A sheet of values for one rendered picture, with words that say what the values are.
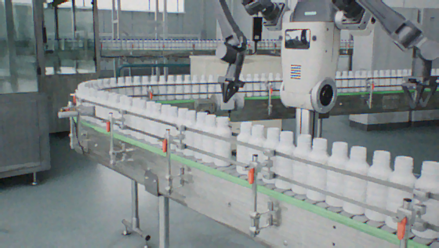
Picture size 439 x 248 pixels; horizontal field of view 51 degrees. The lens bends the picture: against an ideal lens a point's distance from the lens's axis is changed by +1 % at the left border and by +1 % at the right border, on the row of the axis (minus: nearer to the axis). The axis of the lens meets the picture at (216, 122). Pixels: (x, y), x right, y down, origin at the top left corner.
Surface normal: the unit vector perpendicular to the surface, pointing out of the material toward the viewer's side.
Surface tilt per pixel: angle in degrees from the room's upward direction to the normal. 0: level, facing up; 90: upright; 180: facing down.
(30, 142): 90
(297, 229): 90
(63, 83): 90
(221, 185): 90
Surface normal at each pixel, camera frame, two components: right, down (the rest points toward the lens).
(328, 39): 0.63, 0.15
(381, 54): 0.35, 0.19
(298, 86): -0.78, 0.11
